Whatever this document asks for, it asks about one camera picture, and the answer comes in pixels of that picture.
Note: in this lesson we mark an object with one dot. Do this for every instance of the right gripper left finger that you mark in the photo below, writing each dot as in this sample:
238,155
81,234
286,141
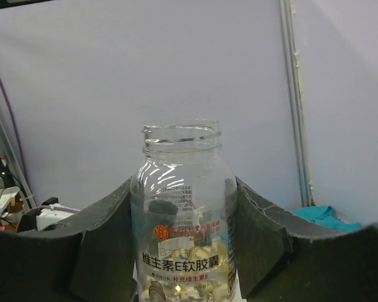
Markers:
88,256

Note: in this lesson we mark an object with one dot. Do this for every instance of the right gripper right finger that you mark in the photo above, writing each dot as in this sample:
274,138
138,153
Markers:
282,257

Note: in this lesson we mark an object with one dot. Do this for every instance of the clear vitamin pill bottle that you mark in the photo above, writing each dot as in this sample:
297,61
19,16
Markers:
183,202

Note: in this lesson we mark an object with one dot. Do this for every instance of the teal shirt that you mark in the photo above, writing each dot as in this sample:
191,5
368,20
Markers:
325,217

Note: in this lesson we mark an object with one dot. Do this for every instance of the aluminium frame post left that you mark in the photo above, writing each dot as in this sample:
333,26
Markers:
294,84

